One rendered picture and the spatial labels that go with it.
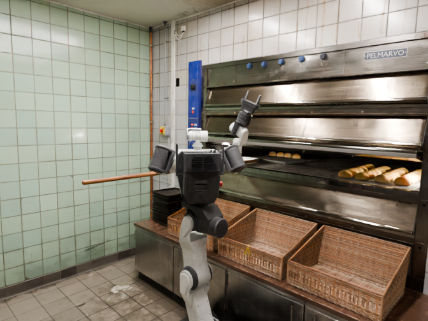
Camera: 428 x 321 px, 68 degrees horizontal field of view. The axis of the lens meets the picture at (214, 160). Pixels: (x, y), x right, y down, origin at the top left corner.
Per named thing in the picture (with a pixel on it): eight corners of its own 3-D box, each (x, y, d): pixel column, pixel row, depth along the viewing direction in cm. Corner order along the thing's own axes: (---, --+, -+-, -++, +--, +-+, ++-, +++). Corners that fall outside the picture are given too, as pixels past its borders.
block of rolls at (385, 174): (364, 169, 278) (365, 163, 277) (428, 176, 245) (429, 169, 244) (335, 177, 234) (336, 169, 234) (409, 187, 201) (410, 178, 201)
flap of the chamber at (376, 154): (194, 140, 296) (209, 142, 310) (415, 158, 173) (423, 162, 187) (195, 137, 296) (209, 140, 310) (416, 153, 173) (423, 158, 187)
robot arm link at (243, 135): (249, 128, 202) (246, 146, 210) (239, 122, 207) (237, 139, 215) (242, 131, 198) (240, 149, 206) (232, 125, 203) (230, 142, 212)
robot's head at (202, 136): (207, 146, 186) (207, 130, 185) (190, 146, 184) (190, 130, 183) (206, 144, 192) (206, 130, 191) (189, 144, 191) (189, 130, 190)
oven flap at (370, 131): (205, 134, 305) (210, 115, 308) (422, 148, 182) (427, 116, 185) (202, 133, 302) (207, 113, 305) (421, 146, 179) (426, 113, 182)
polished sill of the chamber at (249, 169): (209, 165, 314) (209, 160, 314) (420, 197, 190) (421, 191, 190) (204, 165, 310) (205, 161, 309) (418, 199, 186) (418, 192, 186)
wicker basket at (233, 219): (204, 221, 313) (205, 194, 310) (250, 236, 275) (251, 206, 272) (165, 234, 278) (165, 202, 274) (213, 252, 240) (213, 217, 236)
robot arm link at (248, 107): (258, 106, 193) (250, 124, 197) (261, 105, 201) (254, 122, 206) (239, 98, 196) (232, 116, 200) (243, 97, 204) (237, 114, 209)
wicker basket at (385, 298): (320, 260, 230) (323, 223, 227) (408, 290, 191) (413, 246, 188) (284, 283, 196) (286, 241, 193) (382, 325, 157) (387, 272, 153)
